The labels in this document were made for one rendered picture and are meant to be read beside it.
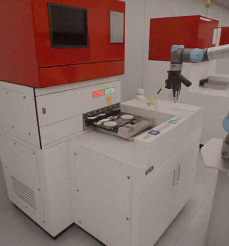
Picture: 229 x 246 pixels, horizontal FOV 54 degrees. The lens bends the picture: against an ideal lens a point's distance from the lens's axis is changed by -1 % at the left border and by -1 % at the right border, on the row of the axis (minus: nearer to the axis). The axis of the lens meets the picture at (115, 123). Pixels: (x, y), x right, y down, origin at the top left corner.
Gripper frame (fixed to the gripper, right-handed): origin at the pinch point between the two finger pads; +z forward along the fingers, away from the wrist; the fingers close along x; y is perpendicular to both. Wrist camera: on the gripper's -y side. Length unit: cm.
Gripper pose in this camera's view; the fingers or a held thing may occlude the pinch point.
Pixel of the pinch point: (175, 101)
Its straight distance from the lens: 154.3
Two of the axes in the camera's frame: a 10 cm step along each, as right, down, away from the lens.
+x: -6.3, 2.6, -7.3
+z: 0.0, 9.4, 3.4
